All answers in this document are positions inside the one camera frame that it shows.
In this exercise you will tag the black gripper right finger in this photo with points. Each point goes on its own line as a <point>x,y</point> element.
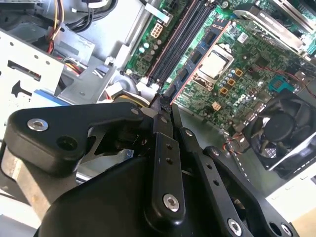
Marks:
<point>212,172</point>

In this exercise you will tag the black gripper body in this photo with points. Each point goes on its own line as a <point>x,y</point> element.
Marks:
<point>98,202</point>

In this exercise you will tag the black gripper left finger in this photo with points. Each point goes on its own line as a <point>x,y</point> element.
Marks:
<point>74,116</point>

